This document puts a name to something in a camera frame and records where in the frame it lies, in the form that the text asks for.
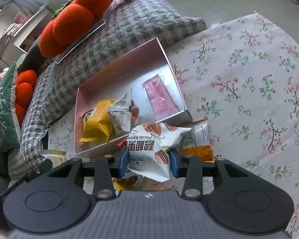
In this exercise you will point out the pink snack packet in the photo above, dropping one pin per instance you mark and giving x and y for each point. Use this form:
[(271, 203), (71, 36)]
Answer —
[(160, 97)]

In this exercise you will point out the pink cardboard box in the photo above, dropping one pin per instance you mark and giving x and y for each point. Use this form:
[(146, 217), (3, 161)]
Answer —
[(129, 79)]

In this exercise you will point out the grey checked blanket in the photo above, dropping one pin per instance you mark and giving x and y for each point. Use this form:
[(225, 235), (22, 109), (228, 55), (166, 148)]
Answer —
[(139, 29)]

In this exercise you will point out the white pecan snack packet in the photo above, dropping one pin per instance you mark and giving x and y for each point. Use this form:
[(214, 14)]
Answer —
[(149, 151), (123, 112)]

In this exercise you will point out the white bookshelf with books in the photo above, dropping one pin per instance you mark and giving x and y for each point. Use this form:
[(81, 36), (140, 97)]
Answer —
[(15, 27)]

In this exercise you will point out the floral tablecloth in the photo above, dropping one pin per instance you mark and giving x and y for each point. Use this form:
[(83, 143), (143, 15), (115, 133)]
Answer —
[(251, 84)]

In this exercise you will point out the orange and white snack packet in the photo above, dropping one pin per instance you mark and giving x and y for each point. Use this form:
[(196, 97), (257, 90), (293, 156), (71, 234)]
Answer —
[(198, 142)]

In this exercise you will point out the small orange pumpkin cushion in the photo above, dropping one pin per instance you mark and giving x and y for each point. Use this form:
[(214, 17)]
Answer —
[(25, 89)]

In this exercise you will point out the yellow snack packet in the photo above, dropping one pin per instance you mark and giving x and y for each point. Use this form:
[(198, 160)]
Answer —
[(97, 122)]

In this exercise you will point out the green leaf-print cushion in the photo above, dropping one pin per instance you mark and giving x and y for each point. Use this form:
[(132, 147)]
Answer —
[(3, 114)]

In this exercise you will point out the orange nut snack packet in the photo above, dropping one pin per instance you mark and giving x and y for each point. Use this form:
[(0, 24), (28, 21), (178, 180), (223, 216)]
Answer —
[(128, 182)]

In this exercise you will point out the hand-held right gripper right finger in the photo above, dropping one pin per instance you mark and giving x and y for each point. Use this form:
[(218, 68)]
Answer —
[(174, 163)]

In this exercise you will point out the pale yellow snack box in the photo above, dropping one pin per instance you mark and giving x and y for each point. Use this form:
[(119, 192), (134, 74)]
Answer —
[(55, 157)]

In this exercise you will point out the large orange pumpkin cushion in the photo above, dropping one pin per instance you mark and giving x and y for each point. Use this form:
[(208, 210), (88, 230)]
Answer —
[(74, 22)]

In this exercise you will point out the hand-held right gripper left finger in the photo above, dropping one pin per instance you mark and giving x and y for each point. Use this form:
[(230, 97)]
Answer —
[(123, 161)]

